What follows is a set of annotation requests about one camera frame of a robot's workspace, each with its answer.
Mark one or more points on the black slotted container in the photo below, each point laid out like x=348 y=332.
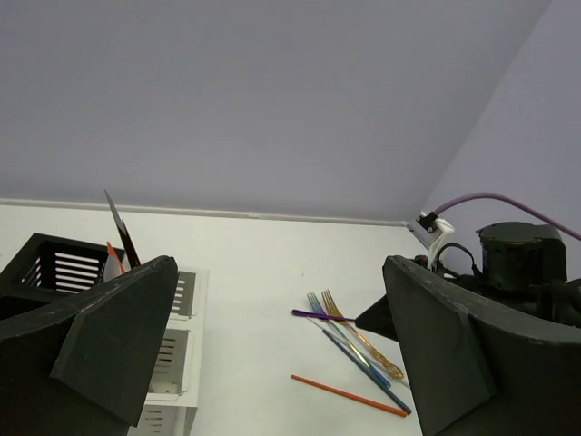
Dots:
x=48 y=268

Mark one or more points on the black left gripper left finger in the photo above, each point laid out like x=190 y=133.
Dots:
x=82 y=364

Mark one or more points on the iridescent rainbow fork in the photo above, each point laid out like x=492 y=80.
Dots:
x=339 y=335

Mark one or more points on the silver steel knife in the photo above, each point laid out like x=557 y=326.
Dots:
x=132 y=256

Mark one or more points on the orange chopstick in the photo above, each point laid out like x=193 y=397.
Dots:
x=351 y=396

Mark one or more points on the white chopstick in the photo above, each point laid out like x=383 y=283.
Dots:
x=370 y=361

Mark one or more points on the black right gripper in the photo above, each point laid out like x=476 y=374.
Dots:
x=523 y=268

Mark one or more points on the gold metal fork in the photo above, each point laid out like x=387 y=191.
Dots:
x=392 y=369

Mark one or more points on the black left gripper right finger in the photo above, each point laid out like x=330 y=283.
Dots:
x=477 y=367

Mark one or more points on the blue chopstick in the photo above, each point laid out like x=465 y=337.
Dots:
x=369 y=373

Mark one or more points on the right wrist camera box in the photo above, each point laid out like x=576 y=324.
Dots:
x=432 y=232

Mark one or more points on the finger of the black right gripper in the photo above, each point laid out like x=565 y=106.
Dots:
x=378 y=319

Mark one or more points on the purple metal spoon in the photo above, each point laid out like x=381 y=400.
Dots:
x=320 y=316

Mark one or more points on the white slotted container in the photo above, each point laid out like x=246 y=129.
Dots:
x=172 y=403

